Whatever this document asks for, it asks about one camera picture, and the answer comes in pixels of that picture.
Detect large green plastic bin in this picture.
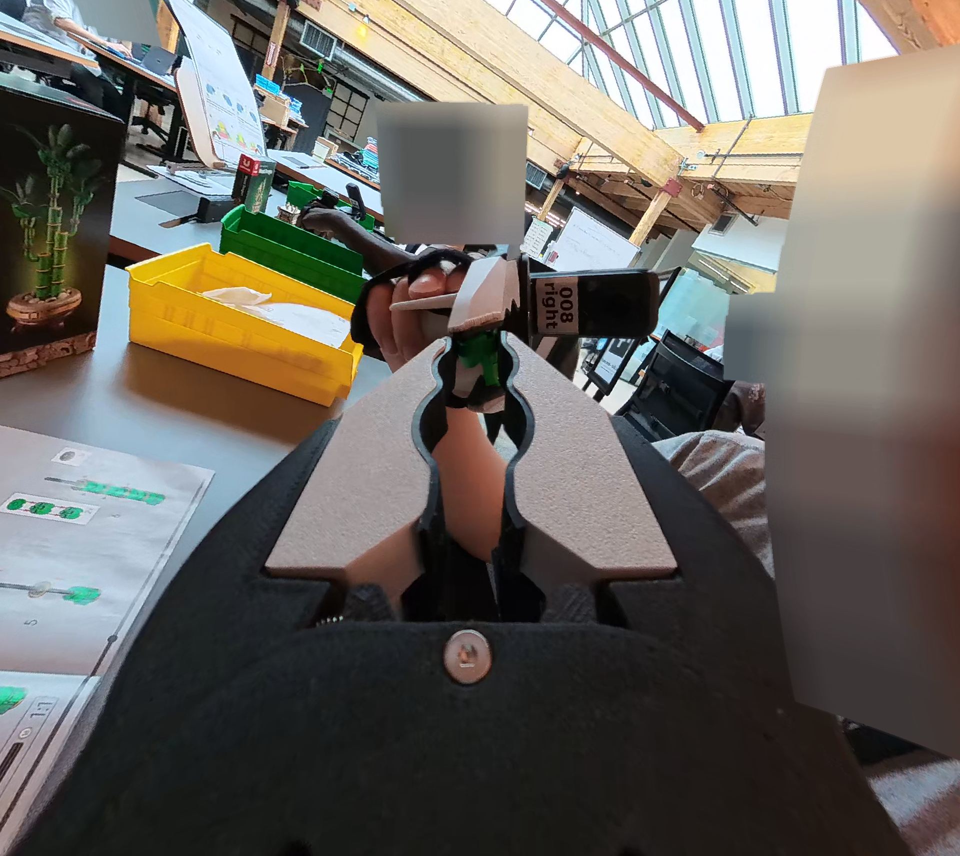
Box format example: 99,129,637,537
219,204,366,306

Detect small red green box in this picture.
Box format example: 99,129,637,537
231,152,278,212

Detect dark desk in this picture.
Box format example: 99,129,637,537
0,263,410,489

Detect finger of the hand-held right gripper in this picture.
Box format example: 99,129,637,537
447,256,528,334

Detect black bamboo picture box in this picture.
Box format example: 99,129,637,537
0,79,126,378

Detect black framed sign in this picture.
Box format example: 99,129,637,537
583,337,640,398

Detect green toy brick piece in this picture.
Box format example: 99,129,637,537
457,332,502,386

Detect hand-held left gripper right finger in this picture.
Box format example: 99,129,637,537
504,335,682,603

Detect person's grey shirt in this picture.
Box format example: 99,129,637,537
651,430,775,575

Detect person's right hand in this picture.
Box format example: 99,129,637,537
367,267,468,377

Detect grey printed rug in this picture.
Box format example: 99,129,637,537
862,751,960,856

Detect black chair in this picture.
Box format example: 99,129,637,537
621,329,735,443

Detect whiteboard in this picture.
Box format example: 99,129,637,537
549,206,643,272

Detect black bar device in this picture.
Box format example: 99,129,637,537
159,191,243,224

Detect building instruction booklet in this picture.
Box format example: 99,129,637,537
0,424,216,823

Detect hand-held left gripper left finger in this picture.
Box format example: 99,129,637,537
264,338,453,611

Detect stack of coloured boxes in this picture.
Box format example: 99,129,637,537
339,137,385,180

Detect yellow plastic bin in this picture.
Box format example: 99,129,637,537
126,243,366,408

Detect white poster board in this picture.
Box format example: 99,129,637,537
152,0,269,171

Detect small green plastic bin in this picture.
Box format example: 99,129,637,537
286,180,376,231

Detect white plastic bags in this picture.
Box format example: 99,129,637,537
201,286,355,351

